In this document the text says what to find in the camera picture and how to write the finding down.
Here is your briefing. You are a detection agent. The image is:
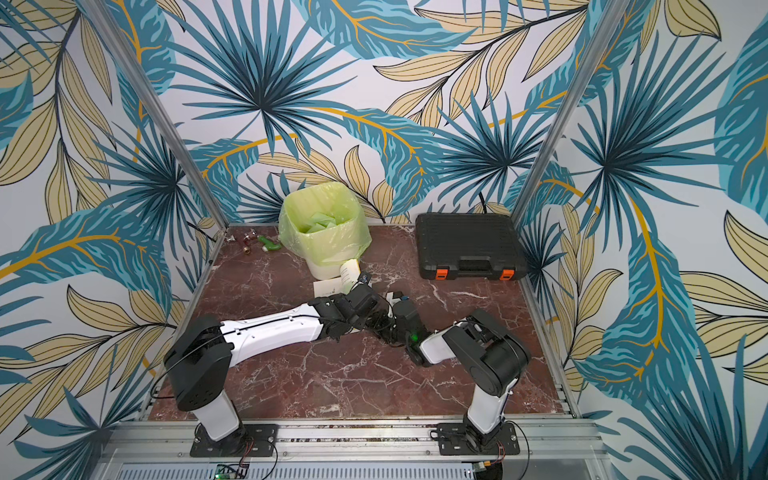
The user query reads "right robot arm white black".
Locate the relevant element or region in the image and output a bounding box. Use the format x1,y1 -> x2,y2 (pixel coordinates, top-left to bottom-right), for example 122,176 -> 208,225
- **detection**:
374,293 -> 531,455

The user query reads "yellow children's book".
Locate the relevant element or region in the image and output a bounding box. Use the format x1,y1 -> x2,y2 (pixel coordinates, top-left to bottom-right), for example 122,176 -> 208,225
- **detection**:
313,259 -> 361,297

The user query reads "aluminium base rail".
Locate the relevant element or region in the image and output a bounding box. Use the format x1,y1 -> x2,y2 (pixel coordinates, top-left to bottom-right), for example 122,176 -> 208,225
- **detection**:
92,415 -> 616,479

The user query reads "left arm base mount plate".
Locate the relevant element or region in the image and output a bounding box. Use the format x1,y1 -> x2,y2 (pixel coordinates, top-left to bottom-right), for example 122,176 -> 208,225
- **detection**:
190,423 -> 279,458

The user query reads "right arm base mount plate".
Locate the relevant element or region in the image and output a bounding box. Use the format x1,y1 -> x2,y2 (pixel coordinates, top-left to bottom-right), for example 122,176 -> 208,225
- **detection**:
430,422 -> 520,456

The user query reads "white bin green bag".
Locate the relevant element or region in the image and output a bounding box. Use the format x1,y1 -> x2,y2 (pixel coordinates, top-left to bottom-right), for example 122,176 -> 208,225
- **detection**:
278,182 -> 372,280

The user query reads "green toy on table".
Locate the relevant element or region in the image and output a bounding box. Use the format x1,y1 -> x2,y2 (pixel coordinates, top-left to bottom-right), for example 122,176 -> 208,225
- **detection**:
257,235 -> 282,252

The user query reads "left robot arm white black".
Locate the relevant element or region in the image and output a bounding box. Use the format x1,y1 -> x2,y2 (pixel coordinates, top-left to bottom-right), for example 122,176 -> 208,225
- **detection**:
164,283 -> 390,452

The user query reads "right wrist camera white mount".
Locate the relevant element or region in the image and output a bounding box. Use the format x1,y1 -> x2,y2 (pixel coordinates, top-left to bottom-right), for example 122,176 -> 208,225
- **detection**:
386,291 -> 409,303

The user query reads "black plastic tool case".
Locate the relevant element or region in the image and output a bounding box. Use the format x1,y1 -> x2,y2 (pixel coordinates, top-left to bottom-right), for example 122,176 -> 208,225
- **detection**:
415,213 -> 529,281

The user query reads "green circuit board with wires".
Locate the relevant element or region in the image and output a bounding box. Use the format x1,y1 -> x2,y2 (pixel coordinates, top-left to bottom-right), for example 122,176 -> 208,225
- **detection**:
213,463 -> 249,480

